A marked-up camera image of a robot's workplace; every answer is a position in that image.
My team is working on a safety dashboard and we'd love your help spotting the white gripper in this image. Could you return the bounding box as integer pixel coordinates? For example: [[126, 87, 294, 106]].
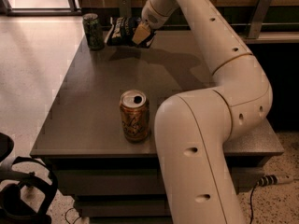
[[132, 0, 169, 45]]

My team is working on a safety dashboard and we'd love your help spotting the blue chip bag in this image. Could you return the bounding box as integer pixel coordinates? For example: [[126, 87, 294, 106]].
[[105, 17, 155, 49]]

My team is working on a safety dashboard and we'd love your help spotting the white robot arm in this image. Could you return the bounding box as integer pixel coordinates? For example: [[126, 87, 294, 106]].
[[141, 0, 273, 224]]

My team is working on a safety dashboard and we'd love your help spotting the green can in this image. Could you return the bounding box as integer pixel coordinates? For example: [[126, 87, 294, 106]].
[[82, 13, 105, 50]]

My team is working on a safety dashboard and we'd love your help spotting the orange soda can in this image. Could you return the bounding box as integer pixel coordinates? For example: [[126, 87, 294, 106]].
[[120, 90, 150, 143]]

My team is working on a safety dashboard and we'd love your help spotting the grey drawer cabinet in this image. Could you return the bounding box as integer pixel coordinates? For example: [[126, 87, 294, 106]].
[[29, 30, 285, 224]]

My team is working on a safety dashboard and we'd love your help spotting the white power strip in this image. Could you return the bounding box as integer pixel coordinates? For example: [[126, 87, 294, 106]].
[[257, 175, 293, 187]]

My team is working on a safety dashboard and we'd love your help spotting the black office chair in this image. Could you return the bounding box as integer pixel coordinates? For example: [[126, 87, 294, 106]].
[[0, 132, 59, 224]]

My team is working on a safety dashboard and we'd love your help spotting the left metal rail bracket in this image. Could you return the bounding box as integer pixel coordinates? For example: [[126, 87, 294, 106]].
[[118, 0, 132, 17]]

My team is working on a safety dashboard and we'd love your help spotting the thin floor cable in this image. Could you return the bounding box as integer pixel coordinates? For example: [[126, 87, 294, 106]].
[[64, 206, 82, 224]]

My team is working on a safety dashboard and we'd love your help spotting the black power cable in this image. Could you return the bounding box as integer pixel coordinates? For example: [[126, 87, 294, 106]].
[[248, 184, 258, 224]]

